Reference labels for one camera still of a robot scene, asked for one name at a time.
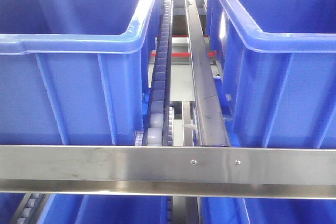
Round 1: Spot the stainless steel shelf frame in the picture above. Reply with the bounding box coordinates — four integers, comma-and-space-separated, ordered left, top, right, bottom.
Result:
1, 145, 335, 199

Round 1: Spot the white roller track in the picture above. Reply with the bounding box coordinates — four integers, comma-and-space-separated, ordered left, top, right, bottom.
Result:
142, 0, 173, 146

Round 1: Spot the steel divider rail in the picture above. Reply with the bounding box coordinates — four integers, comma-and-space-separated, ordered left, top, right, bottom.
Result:
185, 0, 230, 147

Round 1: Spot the blue bin lower level left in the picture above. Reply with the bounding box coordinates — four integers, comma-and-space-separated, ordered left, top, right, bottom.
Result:
0, 192, 173, 224

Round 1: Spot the large blue bin right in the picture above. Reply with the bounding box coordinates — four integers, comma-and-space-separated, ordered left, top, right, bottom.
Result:
207, 0, 335, 149

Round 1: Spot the blue bin level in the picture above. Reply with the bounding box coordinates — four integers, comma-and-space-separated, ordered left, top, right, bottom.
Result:
201, 197, 335, 223
0, 192, 173, 224

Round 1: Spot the large blue bin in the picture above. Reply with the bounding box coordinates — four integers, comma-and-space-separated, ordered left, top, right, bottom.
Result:
1, 0, 163, 145
207, 0, 335, 149

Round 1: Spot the blue bin lower level right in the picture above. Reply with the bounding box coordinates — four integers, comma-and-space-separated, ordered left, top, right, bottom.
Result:
201, 197, 335, 223

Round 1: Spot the large blue bin left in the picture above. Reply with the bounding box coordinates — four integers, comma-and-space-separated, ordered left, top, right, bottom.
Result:
1, 0, 163, 145

